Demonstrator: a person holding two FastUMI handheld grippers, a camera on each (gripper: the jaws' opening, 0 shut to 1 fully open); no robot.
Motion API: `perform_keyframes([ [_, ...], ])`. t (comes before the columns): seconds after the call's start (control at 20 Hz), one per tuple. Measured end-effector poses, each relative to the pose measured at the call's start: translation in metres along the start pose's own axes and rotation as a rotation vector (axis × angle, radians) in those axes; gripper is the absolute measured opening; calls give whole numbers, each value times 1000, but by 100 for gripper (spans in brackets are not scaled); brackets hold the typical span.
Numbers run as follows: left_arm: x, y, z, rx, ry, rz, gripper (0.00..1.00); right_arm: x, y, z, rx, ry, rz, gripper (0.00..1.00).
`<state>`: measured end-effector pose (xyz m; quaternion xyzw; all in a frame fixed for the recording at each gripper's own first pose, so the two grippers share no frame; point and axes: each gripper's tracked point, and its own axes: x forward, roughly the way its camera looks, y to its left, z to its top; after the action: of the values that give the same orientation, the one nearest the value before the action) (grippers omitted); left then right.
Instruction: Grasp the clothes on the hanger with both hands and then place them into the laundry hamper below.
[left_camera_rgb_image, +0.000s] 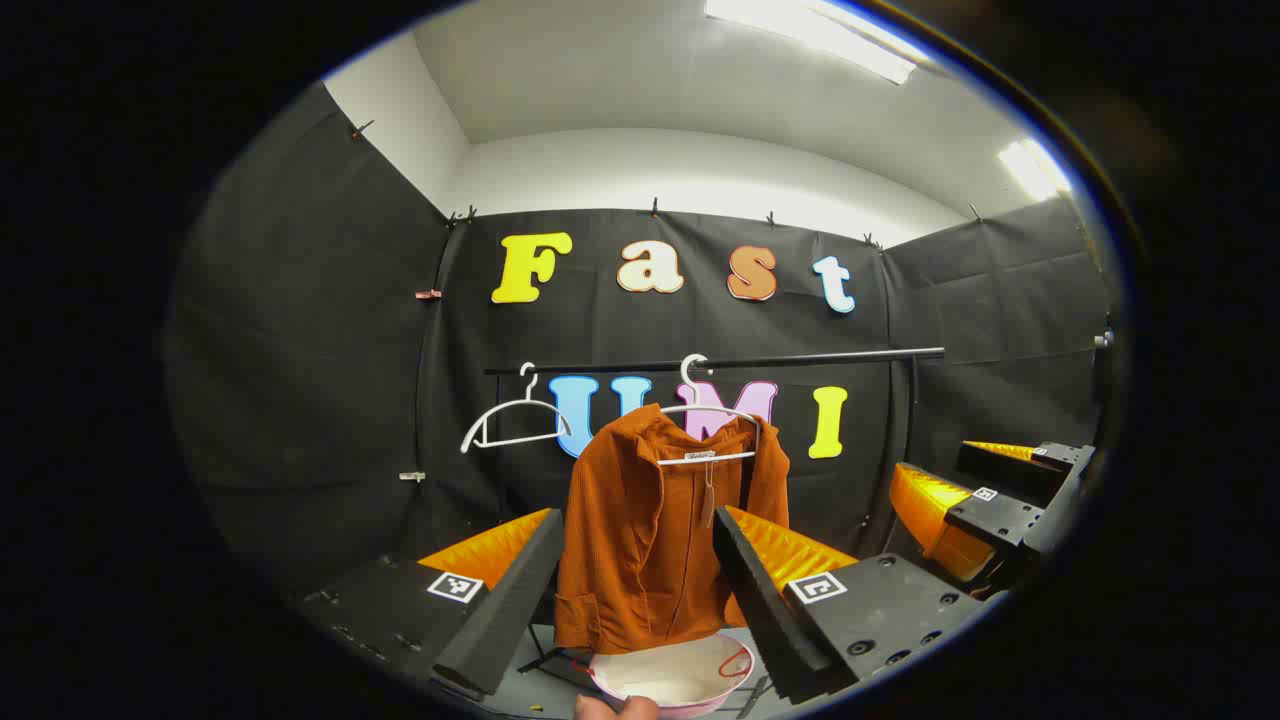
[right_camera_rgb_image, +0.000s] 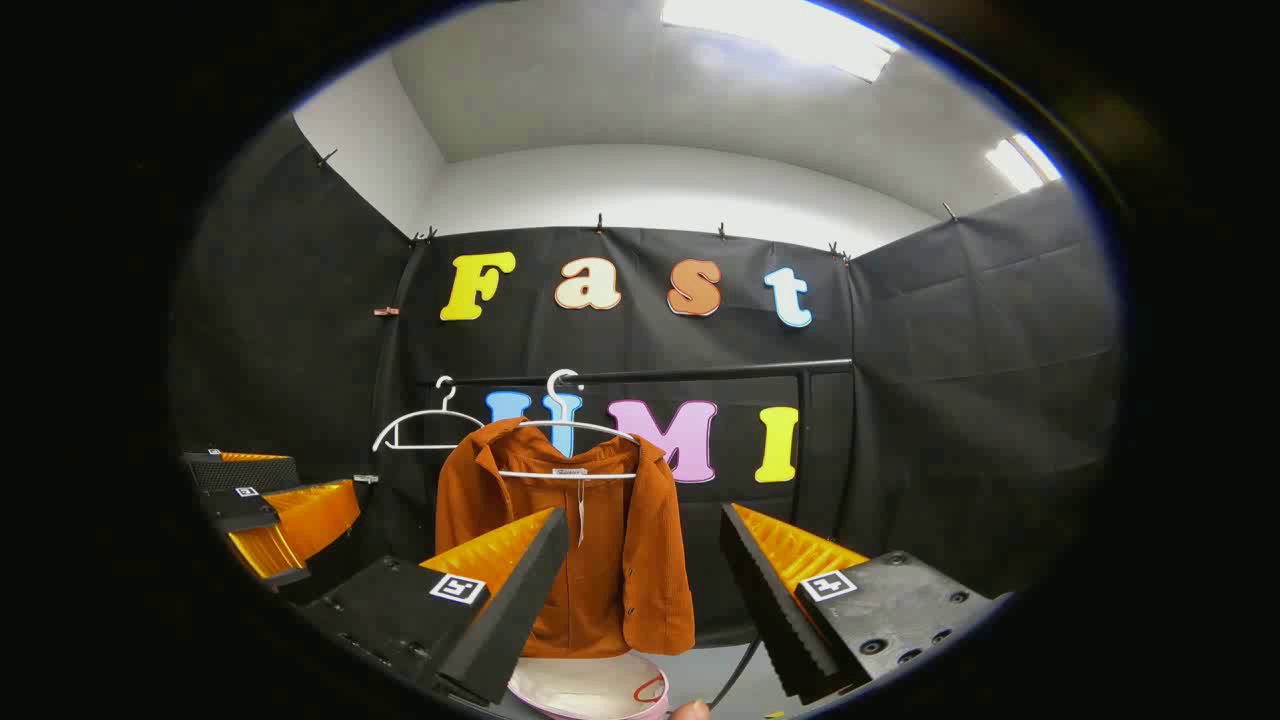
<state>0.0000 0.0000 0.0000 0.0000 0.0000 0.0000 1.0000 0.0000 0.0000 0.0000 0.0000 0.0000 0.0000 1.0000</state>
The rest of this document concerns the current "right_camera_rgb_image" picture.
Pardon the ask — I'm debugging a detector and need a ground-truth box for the orange corduroy jacket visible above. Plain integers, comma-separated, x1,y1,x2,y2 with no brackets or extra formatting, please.
434,417,697,659

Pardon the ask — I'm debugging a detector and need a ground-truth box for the white plastic hanger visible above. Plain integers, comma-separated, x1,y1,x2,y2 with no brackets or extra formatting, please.
497,369,641,482
372,376,488,453

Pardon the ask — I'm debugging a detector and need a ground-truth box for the white pink-rimmed laundry hamper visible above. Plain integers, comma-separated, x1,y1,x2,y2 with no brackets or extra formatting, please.
507,650,671,720

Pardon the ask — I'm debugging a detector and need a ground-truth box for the large ceiling light panel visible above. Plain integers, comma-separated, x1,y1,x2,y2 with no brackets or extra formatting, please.
660,0,901,83

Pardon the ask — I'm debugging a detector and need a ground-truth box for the black clothes rack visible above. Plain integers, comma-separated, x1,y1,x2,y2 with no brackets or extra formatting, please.
418,357,856,706

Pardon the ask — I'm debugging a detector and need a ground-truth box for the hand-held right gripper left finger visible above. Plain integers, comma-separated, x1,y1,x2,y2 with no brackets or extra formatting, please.
298,506,571,707

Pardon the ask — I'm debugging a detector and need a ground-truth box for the small ceiling light panel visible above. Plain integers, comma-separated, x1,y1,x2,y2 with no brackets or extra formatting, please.
985,133,1063,194

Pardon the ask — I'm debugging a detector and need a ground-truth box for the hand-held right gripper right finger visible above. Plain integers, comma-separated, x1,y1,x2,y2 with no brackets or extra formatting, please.
718,502,1009,705

